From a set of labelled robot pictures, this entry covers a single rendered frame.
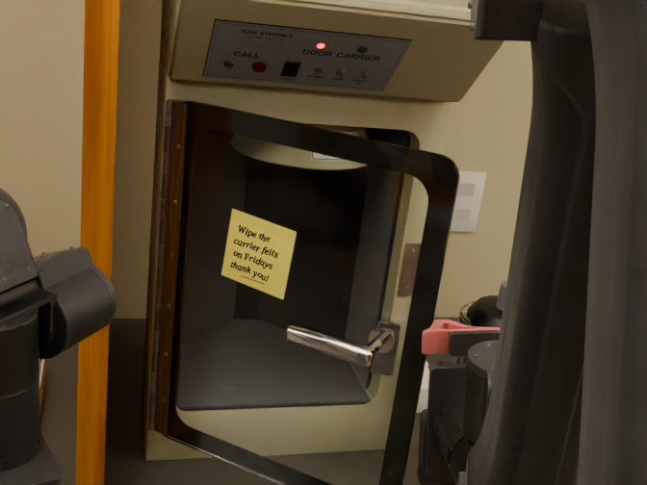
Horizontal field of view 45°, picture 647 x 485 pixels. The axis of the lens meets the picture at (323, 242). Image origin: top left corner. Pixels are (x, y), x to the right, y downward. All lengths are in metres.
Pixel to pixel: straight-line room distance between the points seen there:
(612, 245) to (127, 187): 1.14
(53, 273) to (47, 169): 0.73
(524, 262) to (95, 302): 0.34
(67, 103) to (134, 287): 0.33
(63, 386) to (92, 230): 0.43
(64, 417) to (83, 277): 0.52
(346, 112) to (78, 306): 0.41
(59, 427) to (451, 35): 0.68
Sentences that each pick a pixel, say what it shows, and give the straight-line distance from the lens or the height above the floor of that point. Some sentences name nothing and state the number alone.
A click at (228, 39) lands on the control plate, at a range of 0.76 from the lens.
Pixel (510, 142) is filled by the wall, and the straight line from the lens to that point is 1.47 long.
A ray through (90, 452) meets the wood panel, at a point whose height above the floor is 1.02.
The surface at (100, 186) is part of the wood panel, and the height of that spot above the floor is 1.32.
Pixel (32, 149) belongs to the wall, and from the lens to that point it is 1.30.
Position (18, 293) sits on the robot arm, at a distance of 0.57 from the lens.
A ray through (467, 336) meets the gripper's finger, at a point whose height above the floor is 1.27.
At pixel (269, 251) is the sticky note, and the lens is 0.80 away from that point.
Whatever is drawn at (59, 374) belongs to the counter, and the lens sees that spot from 1.20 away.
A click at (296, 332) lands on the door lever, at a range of 0.75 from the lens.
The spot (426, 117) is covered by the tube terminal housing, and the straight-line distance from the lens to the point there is 0.91.
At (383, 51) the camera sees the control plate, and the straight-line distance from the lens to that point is 0.79.
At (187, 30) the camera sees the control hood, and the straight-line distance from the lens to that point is 0.75.
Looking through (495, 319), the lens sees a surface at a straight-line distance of 0.93.
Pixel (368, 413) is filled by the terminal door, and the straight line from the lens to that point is 0.81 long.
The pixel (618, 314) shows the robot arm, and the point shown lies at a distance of 0.21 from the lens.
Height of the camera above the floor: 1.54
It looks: 19 degrees down
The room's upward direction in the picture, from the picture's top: 7 degrees clockwise
